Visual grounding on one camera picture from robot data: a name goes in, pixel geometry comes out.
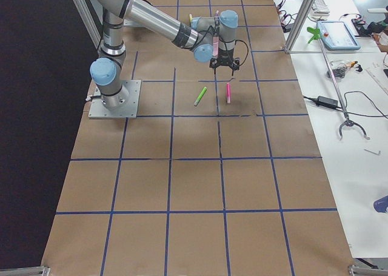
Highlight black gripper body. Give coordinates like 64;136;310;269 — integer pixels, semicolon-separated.
209;56;239;70

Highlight pink pen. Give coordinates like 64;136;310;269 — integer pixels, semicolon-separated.
226;82;231;104

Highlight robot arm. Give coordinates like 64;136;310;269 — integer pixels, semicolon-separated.
90;0;240;110

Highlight green pen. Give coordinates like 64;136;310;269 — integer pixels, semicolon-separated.
194;86;207;107

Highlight green plastic tool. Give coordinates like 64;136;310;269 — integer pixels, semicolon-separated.
307;27;321;44

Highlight black power adapter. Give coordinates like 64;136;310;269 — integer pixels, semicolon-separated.
316;96;338;109

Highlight teach pendant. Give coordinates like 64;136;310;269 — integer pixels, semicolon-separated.
316;21;361;50

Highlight long reach grabber tool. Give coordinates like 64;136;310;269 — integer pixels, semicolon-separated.
315;18;371;141

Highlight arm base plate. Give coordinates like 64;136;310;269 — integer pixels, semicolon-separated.
89;80;142;119

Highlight aluminium frame post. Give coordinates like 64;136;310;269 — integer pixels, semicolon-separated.
284;0;315;53

